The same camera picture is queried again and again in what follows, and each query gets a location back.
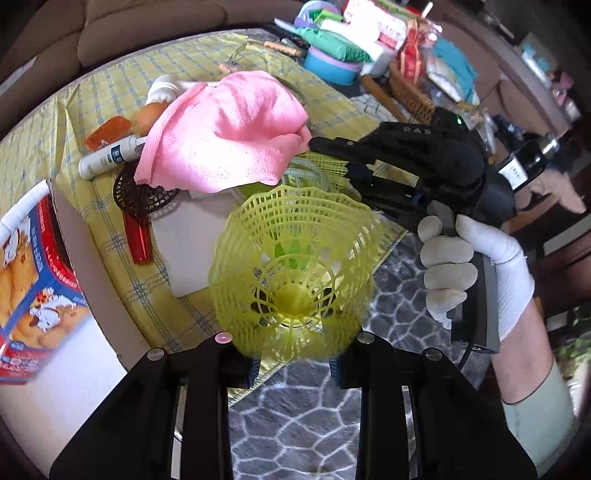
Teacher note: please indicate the white tissue pack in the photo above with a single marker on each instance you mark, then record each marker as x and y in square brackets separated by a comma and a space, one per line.
[369, 41]

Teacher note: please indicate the green packet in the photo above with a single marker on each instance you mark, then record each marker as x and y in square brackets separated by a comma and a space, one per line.
[332, 46]

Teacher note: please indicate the yellow checked tablecloth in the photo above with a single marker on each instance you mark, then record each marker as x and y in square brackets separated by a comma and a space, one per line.
[92, 92]

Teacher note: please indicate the printed snack box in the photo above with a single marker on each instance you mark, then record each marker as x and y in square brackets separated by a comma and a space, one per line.
[27, 286]

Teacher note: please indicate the red plastic stick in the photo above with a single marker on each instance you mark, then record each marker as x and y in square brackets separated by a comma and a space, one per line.
[137, 240]

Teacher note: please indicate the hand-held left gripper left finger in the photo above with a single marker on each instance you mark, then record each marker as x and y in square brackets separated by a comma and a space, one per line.
[251, 373]

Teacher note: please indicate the grey pebble pattern desktop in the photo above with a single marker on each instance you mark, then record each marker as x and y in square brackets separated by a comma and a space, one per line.
[300, 429]

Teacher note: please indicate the red snack bag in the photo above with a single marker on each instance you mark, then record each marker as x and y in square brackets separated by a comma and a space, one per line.
[413, 55]

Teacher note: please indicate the wooden rolling pin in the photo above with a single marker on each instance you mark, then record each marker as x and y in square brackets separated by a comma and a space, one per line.
[378, 92]

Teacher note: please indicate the white tube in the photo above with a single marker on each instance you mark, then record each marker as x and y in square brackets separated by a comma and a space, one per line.
[106, 159]

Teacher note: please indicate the white cardboard box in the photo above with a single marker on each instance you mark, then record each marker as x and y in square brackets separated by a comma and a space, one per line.
[194, 244]

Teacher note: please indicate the person's right forearm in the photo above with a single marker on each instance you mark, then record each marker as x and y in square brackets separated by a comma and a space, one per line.
[531, 383]

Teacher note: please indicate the wicker basket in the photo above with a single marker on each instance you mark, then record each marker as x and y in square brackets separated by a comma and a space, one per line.
[411, 99]

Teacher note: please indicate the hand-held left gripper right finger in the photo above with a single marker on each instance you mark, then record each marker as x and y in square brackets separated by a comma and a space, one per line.
[336, 373]

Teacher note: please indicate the black mesh strainer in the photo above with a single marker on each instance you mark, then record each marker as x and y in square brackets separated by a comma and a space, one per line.
[138, 198]

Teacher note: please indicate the purple teal plastic container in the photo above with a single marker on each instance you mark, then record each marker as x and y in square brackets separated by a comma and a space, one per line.
[314, 14]

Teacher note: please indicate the dark bottle with white label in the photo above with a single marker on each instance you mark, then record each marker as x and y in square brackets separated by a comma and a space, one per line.
[526, 161]

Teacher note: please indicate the brown sofa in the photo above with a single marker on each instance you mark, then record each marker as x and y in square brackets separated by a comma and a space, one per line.
[138, 32]
[512, 97]

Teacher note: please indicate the blue bowl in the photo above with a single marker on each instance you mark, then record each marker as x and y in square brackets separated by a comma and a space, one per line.
[328, 69]

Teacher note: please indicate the teal cloth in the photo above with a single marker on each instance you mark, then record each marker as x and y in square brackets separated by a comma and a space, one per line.
[455, 60]

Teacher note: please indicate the person's right hand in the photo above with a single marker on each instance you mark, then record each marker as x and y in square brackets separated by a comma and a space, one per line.
[512, 277]

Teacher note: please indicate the white packet with red print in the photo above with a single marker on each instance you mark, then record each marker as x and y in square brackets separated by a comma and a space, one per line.
[388, 27]

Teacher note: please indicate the pink cloth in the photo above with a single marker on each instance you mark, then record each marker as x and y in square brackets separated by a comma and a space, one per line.
[221, 129]

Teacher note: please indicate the green leafy plant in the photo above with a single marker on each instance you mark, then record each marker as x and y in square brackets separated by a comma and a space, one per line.
[577, 350]

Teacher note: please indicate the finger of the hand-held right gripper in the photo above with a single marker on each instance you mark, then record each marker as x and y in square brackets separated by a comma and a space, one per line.
[388, 191]
[341, 145]

